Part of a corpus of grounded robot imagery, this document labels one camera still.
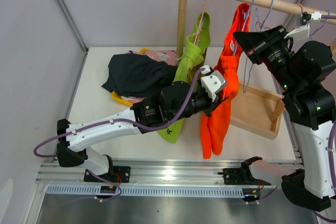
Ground blue wire hanger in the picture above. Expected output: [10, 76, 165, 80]
[255, 0, 274, 32]
[232, 0, 262, 93]
[309, 10, 332, 38]

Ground lime green shorts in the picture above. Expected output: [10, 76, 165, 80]
[156, 12, 212, 145]

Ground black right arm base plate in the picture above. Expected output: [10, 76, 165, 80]
[217, 167, 270, 186]

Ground wooden tray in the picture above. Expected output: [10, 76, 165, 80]
[230, 83, 285, 140]

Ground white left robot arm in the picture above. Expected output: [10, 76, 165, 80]
[56, 81, 225, 182]

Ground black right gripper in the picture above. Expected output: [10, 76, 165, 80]
[233, 25, 300, 94]

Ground yellow plastic tray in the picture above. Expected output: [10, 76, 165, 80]
[111, 48, 150, 106]

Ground dark navy shorts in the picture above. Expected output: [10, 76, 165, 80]
[102, 52, 177, 98]

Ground aluminium mounting rail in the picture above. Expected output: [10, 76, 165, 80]
[35, 160, 281, 198]

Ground orange shorts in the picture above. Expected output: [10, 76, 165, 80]
[200, 3, 250, 159]

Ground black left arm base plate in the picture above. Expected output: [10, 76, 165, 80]
[83, 166, 131, 183]

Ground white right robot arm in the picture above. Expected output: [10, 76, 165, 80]
[233, 26, 335, 212]

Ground pink patterned shorts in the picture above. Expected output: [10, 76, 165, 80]
[125, 49, 179, 104]

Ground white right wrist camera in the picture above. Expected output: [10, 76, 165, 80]
[284, 11, 322, 41]

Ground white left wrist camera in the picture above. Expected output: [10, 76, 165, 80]
[201, 65, 228, 102]

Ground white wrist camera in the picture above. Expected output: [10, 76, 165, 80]
[284, 11, 322, 41]
[201, 65, 228, 102]

